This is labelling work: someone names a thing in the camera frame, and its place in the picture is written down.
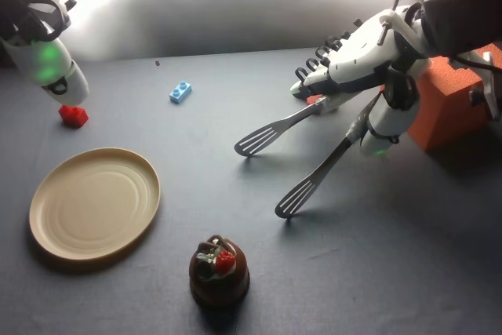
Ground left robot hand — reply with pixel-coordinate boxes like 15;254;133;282
0;0;90;107

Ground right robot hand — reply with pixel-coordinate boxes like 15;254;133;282
289;9;428;158

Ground brown chocolate cupcake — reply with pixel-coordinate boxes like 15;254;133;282
188;234;251;308

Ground beige round plate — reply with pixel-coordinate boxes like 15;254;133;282
28;147;162;262

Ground red toy brick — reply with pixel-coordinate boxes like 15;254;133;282
58;104;89;129

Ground orange textured box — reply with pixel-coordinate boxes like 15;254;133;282
382;42;499;151

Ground light blue toy brick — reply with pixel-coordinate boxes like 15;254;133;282
169;80;195;105

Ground grey table cloth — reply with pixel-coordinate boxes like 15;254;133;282
0;46;502;335

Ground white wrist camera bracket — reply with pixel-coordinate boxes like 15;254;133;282
468;51;502;121

